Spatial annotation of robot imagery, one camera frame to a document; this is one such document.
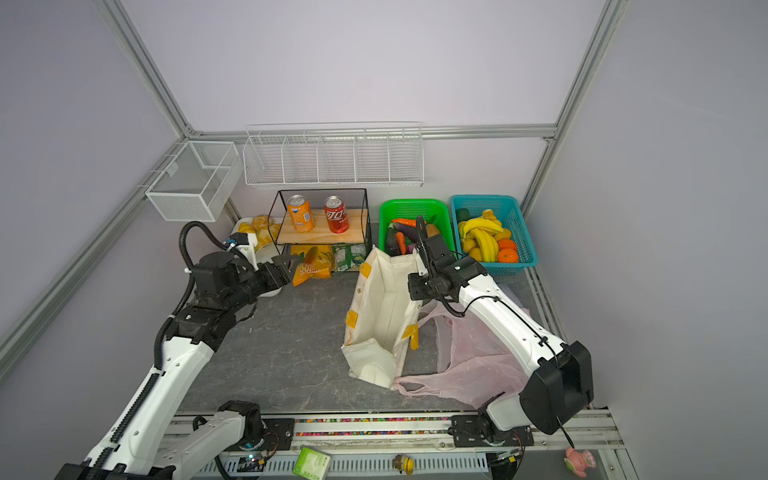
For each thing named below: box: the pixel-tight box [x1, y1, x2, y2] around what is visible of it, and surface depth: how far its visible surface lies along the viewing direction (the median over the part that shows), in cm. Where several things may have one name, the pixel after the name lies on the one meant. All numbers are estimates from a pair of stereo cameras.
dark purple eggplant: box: [388, 222, 419, 243], surface depth 116 cm
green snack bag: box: [332, 243, 367, 272], surface depth 106 cm
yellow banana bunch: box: [458, 209, 503, 263], surface depth 107 cm
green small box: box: [292, 446, 331, 480], surface depth 70 cm
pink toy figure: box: [566, 446, 587, 478], surface depth 69 cm
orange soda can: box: [288, 194, 315, 233], surface depth 91 cm
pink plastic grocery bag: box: [393, 300, 531, 410], surface depth 82 cm
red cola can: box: [324, 195, 349, 234], surface depth 91 cm
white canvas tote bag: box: [341, 245, 423, 389], surface depth 82 cm
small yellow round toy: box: [393, 454, 415, 476], surface depth 69 cm
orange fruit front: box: [497, 248, 519, 263], surface depth 99 cm
